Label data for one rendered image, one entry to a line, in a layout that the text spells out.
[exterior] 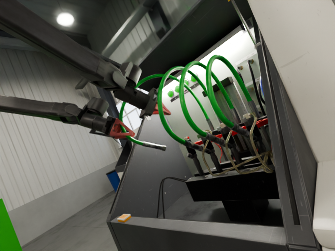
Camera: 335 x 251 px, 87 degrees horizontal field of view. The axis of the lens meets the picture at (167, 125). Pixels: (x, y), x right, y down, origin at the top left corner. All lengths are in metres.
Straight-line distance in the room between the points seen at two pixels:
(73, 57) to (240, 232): 0.51
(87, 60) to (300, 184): 0.51
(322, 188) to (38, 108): 0.82
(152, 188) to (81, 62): 0.65
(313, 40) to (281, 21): 0.09
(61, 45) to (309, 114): 0.57
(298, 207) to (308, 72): 0.30
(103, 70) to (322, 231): 0.53
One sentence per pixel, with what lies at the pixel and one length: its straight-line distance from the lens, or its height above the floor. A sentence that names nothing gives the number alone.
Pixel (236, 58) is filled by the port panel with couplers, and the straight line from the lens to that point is 0.84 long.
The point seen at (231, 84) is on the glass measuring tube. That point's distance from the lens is 0.84.
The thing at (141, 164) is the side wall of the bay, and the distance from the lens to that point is 0.90.
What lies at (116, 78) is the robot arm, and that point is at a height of 1.38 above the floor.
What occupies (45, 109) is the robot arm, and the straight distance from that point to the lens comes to 0.78.
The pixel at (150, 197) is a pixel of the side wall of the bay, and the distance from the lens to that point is 0.91.
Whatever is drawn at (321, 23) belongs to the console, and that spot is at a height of 1.25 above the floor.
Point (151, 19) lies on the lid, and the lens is 0.83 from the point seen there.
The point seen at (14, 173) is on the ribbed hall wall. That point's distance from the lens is 6.99.
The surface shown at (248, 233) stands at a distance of 0.40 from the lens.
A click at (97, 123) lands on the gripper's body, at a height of 1.31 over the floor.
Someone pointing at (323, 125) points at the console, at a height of 1.05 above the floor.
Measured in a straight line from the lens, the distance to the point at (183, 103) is 0.46.
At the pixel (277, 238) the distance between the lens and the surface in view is 0.37.
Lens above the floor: 1.17
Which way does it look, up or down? 3 degrees up
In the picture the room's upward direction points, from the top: 24 degrees counter-clockwise
